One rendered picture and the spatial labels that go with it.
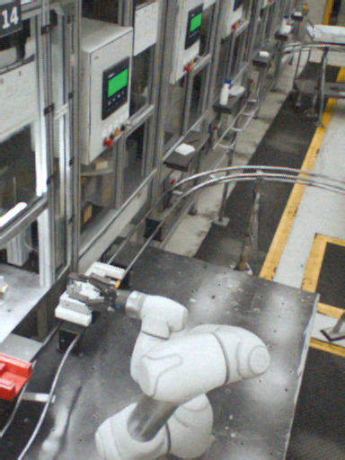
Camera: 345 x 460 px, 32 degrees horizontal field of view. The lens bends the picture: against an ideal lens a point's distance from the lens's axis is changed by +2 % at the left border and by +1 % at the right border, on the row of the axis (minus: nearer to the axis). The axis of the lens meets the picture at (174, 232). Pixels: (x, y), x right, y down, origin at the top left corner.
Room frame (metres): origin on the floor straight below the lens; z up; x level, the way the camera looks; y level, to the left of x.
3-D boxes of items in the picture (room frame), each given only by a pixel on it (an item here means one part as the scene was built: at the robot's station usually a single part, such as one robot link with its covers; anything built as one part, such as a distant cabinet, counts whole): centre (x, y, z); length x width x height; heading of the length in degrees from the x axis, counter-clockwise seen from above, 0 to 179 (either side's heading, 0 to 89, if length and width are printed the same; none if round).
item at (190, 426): (1.35, -0.12, 0.85); 0.18 x 0.16 x 0.22; 117
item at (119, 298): (1.59, 0.17, 1.12); 0.09 x 0.07 x 0.08; 74
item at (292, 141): (6.07, -1.18, 0.01); 5.85 x 0.59 x 0.01; 164
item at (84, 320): (1.94, 0.32, 0.84); 0.36 x 0.14 x 0.10; 164
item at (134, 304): (1.57, 0.10, 1.12); 0.09 x 0.06 x 0.09; 164
